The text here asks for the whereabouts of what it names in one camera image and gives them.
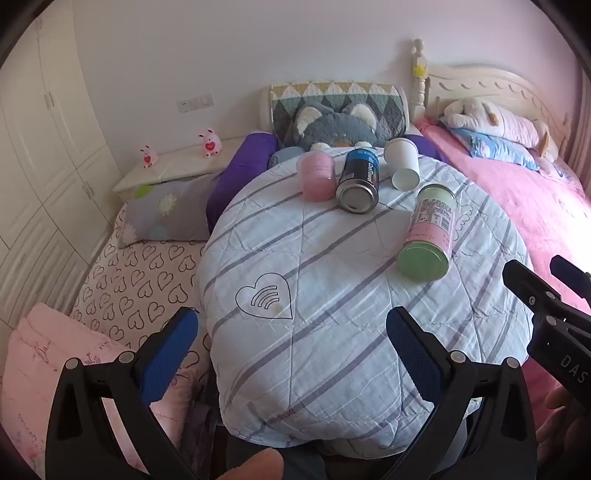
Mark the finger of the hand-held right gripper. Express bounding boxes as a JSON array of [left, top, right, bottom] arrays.
[[502, 260, 561, 324], [549, 255, 591, 315]]

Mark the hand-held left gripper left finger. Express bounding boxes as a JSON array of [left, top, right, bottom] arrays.
[[45, 306, 199, 480]]

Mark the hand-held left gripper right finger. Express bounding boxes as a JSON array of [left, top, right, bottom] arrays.
[[383, 307, 539, 480]]

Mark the white paper cup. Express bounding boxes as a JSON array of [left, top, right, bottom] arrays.
[[383, 137, 421, 191]]

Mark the pink plastic cup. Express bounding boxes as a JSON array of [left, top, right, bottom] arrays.
[[296, 151, 337, 202]]

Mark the person's right hand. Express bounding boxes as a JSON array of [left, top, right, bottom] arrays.
[[538, 385, 591, 464]]

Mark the person's left hand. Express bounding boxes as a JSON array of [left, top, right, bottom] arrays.
[[216, 450, 283, 480]]

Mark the heart print bedsheet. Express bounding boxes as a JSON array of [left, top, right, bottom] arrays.
[[69, 203, 218, 370]]

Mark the pink blanket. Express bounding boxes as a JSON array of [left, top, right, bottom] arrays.
[[413, 117, 591, 416]]

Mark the light blue striped quilt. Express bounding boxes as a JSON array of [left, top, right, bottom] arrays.
[[196, 148, 536, 457]]

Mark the pink folded quilt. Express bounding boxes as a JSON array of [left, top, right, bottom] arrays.
[[0, 302, 208, 480]]

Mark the green and pink can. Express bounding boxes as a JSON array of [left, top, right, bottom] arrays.
[[397, 183, 458, 281]]

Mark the pink curtain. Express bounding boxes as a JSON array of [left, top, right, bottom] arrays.
[[566, 106, 591, 185]]

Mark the grey flower pillow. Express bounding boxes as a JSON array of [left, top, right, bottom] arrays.
[[117, 174, 222, 250]]

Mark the blue cartoon pillow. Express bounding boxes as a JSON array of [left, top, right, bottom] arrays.
[[450, 127, 543, 172]]

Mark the white plush dog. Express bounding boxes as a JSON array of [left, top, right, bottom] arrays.
[[441, 97, 561, 162]]

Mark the blue and black can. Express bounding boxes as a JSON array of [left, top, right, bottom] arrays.
[[335, 147, 380, 214]]

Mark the white nightstand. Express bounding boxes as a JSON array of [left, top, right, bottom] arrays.
[[113, 136, 245, 192]]

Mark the purple pillow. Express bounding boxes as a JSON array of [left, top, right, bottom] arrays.
[[205, 132, 446, 234]]

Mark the cream bed headboard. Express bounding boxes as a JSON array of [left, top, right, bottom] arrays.
[[411, 39, 573, 153]]

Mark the grey cat plush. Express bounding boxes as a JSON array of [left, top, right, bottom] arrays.
[[268, 102, 393, 169]]

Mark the white wardrobe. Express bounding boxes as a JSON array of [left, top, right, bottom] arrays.
[[0, 0, 123, 324]]

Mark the diamond patterned cushion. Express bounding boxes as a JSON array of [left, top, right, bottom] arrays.
[[270, 82, 409, 139]]

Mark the white wall socket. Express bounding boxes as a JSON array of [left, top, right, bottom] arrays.
[[177, 95, 214, 113]]

